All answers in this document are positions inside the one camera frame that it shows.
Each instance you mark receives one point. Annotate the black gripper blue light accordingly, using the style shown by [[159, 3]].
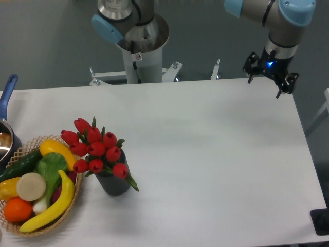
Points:
[[272, 67]]

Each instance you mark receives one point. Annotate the red tulip bouquet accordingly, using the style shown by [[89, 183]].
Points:
[[98, 150]]

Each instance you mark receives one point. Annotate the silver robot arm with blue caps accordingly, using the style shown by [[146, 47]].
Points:
[[286, 22]]

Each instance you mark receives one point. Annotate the dark grey ribbed vase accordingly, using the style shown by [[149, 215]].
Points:
[[112, 185]]

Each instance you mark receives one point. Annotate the black device at table edge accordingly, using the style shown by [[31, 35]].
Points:
[[320, 221]]

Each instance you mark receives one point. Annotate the dark red vegetable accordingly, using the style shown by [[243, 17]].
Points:
[[56, 194]]

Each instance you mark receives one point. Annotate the yellow banana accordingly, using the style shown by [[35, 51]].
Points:
[[54, 211]]

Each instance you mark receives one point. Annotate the green bok choy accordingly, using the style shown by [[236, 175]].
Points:
[[48, 168]]

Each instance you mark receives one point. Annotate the green cucumber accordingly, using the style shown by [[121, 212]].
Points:
[[24, 165]]

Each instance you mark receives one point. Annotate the beige round disc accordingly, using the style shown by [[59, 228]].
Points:
[[31, 186]]

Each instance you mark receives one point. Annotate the yellow bell pepper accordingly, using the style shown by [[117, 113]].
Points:
[[8, 189]]

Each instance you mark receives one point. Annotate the orange fruit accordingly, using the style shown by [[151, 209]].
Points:
[[17, 210]]

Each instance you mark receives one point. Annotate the woven wicker basket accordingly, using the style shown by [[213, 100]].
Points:
[[29, 147]]

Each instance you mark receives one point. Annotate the white frame at right edge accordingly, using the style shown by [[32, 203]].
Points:
[[319, 117]]

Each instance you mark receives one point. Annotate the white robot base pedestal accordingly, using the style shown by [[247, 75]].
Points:
[[140, 34]]

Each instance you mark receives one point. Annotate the blue handled saucepan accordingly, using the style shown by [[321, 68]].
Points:
[[9, 140]]

